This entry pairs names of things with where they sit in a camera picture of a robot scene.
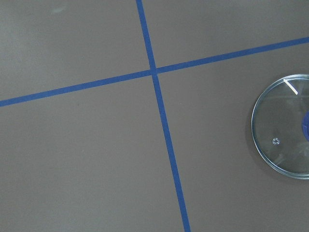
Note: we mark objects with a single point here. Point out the glass lid with blue knob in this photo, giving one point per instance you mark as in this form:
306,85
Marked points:
280,126

